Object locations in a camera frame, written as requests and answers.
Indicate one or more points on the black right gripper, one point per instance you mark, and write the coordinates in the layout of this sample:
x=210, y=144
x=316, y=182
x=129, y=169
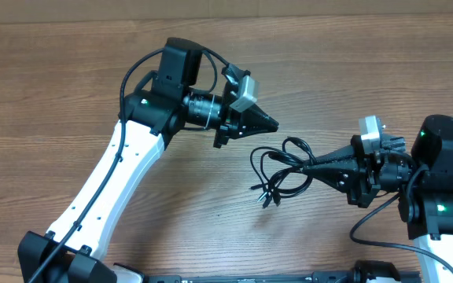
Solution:
x=359, y=189

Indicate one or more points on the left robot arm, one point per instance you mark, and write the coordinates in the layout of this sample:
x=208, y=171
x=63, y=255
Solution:
x=164, y=102

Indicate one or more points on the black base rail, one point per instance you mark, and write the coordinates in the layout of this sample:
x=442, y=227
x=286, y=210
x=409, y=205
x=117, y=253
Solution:
x=363, y=271

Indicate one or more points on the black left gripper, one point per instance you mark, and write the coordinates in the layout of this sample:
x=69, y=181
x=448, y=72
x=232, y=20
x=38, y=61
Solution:
x=231, y=124

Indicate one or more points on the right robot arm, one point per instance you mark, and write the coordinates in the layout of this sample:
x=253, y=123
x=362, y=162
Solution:
x=421, y=182

